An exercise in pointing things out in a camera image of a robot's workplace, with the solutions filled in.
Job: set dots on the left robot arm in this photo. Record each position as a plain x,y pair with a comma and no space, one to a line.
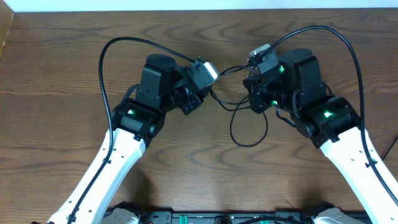
135,122

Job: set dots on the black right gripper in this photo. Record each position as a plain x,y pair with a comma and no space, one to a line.
254,84

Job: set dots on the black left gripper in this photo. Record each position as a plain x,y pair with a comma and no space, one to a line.
196,99

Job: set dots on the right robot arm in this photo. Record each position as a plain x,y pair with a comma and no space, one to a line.
292,82

